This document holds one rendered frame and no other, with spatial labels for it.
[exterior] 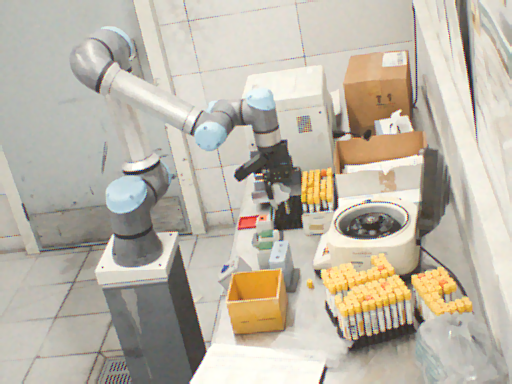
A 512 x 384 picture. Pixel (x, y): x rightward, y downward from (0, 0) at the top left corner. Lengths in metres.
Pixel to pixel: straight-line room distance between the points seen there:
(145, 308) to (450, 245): 0.90
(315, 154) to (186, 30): 1.47
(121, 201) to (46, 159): 2.09
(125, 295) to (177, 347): 0.23
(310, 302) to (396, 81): 1.13
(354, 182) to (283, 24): 1.64
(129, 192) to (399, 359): 0.90
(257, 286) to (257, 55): 2.02
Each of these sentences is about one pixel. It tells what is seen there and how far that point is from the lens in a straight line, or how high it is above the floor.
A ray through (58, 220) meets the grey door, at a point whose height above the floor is 0.19.
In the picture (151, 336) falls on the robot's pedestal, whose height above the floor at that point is 0.68.
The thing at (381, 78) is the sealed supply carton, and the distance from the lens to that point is 3.01.
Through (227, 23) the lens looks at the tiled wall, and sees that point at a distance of 3.95.
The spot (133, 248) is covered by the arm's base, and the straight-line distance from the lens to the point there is 2.37.
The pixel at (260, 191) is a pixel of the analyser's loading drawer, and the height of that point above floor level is 0.93.
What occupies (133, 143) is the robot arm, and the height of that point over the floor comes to 1.23.
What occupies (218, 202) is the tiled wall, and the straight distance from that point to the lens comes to 4.33.
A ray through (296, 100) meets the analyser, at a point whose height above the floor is 1.16.
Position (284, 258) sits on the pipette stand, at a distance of 2.14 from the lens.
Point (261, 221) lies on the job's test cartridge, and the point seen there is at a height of 0.95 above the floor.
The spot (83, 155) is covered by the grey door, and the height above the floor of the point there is 0.54.
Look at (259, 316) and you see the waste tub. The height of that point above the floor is 0.92.
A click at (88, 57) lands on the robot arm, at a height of 1.53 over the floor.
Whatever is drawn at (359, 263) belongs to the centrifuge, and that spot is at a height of 0.93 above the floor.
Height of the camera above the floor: 2.09
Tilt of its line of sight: 26 degrees down
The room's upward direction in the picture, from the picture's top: 12 degrees counter-clockwise
